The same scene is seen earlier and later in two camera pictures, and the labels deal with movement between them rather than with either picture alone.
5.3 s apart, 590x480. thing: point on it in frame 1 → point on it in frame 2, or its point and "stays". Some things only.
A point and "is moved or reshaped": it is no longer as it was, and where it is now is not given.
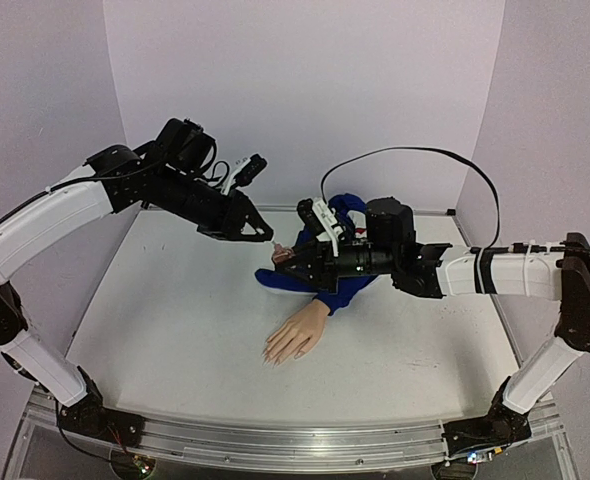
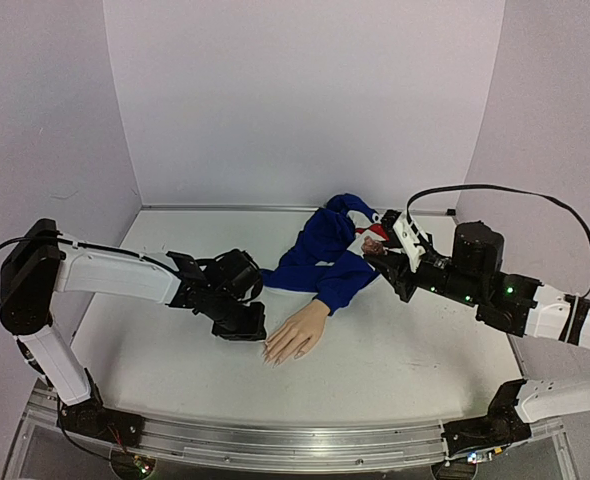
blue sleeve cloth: (351, 290) stays
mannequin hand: (298, 335) stays
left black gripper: (231, 227) → (255, 332)
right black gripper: (330, 264) → (401, 279)
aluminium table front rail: (290, 446) stays
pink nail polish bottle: (281, 253) is moved or reshaped
